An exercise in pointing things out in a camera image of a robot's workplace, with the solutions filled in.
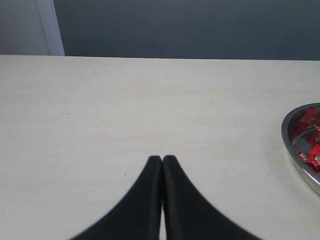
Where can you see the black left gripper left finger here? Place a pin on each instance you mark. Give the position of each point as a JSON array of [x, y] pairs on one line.
[[137, 216]]

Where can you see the round steel bowl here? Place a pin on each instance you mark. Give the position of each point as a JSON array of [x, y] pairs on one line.
[[300, 131]]

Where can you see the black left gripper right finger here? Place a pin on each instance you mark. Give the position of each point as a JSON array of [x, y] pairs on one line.
[[188, 215]]

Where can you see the white door frame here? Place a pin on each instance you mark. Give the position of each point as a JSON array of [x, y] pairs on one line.
[[29, 27]]

